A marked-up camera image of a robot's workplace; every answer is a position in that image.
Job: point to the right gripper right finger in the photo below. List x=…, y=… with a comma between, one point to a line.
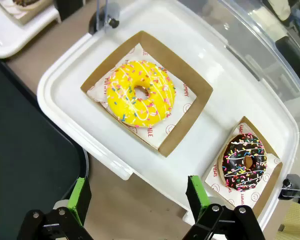
x=197, y=195

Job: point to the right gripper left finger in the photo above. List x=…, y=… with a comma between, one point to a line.
x=76, y=197

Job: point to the clear plastic display cover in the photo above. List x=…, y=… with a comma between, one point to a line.
x=265, y=75

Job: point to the chocolate rainbow sprinkle donut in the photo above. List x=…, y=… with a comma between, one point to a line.
x=233, y=172

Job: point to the black serving tray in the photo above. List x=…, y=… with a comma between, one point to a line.
x=27, y=150

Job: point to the yellow glazed sprinkle donut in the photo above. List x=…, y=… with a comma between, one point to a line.
x=120, y=105

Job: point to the chocolate nut topped donut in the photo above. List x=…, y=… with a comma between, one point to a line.
x=25, y=2

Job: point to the white printed paper liner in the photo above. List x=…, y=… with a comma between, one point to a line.
x=155, y=137
x=215, y=180

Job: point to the black hinge knob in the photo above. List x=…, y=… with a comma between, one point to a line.
x=287, y=183
x=113, y=23

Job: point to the white display case base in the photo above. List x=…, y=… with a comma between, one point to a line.
x=72, y=105
x=15, y=37

